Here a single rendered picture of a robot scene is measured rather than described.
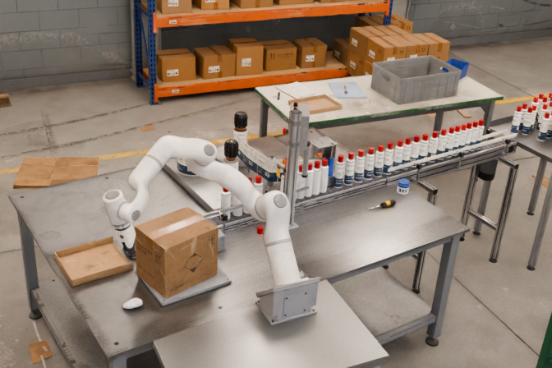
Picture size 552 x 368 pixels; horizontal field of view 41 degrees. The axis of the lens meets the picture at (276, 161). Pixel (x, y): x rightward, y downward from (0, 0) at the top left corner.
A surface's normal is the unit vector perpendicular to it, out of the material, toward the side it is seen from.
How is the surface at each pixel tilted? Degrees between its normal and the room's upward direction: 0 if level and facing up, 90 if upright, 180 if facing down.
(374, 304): 1
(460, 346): 0
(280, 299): 90
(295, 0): 91
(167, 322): 0
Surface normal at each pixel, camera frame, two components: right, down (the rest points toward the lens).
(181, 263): 0.68, 0.36
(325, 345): 0.06, -0.89
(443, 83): 0.46, 0.42
